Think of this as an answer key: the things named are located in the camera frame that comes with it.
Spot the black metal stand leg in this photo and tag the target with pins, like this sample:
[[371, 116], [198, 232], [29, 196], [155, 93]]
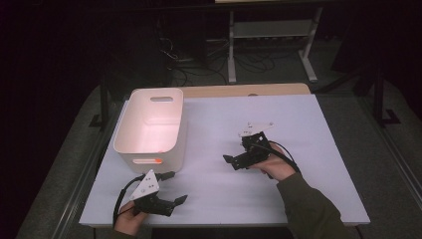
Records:
[[379, 96], [103, 99]]

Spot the person's left hand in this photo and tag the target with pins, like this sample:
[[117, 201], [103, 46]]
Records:
[[128, 221]]

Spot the white metal stand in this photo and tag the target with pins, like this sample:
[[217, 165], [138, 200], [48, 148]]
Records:
[[272, 31]]

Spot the person's right hand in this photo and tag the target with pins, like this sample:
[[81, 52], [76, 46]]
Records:
[[277, 166]]

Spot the white board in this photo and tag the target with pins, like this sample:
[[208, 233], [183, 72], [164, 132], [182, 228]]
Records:
[[212, 186]]

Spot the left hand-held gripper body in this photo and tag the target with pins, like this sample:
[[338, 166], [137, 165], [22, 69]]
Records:
[[145, 186]]

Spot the white plastic bin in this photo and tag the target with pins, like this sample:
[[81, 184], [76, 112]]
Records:
[[149, 132]]

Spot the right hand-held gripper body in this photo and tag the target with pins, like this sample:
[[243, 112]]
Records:
[[252, 156]]

